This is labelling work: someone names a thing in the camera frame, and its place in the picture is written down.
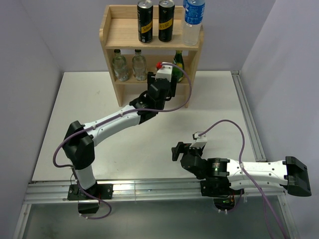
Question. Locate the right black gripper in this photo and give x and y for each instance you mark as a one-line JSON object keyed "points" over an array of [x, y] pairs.
{"points": [[176, 150]]}

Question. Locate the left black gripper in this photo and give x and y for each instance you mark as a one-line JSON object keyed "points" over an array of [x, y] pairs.
{"points": [[172, 88]]}

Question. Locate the green bottle yellow label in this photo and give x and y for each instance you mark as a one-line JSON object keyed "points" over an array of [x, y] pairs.
{"points": [[178, 61]]}

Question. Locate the clear soda bottle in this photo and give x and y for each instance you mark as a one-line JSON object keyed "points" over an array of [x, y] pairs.
{"points": [[120, 66], [139, 65]]}

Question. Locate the black can yellow label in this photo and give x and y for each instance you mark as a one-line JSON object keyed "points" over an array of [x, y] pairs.
{"points": [[166, 16]]}

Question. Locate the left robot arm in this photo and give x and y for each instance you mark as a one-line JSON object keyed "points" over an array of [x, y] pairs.
{"points": [[81, 139]]}

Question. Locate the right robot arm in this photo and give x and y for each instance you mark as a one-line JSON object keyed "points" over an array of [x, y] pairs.
{"points": [[223, 177]]}

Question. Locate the wooden two-tier shelf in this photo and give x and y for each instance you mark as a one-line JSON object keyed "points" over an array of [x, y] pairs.
{"points": [[119, 30]]}

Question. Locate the front clear water bottle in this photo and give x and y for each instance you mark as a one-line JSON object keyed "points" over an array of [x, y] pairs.
{"points": [[191, 25]]}

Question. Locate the clear water bottle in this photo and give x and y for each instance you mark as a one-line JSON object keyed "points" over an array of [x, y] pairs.
{"points": [[191, 25], [185, 3]]}

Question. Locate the rear clear water bottle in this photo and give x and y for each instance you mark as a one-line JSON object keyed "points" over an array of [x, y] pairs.
{"points": [[185, 3]]}

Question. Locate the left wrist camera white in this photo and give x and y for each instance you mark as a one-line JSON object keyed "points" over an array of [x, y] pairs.
{"points": [[163, 71]]}

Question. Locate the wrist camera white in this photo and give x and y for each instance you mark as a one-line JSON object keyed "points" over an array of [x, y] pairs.
{"points": [[163, 71], [200, 140]]}

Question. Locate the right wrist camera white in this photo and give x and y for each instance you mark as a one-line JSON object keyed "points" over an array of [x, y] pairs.
{"points": [[200, 140]]}

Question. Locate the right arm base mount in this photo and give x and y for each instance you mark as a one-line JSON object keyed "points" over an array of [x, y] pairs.
{"points": [[224, 197]]}

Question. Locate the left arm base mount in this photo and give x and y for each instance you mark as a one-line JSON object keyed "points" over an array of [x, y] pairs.
{"points": [[90, 200]]}

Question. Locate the aluminium frame rails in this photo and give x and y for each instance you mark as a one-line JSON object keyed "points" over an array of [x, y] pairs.
{"points": [[86, 95]]}

